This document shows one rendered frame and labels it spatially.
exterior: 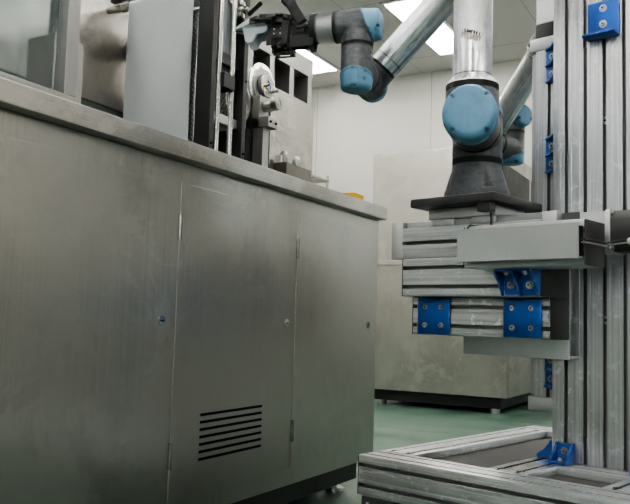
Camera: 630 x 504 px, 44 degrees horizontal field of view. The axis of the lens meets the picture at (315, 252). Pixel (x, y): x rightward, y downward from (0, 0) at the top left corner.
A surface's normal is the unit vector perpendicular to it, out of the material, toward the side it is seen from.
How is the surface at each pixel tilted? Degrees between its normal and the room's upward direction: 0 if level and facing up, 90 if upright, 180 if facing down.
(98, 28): 90
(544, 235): 90
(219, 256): 90
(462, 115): 98
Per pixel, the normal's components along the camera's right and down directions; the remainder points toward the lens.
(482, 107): -0.30, 0.04
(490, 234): -0.68, -0.08
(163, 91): -0.49, -0.09
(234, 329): 0.87, -0.02
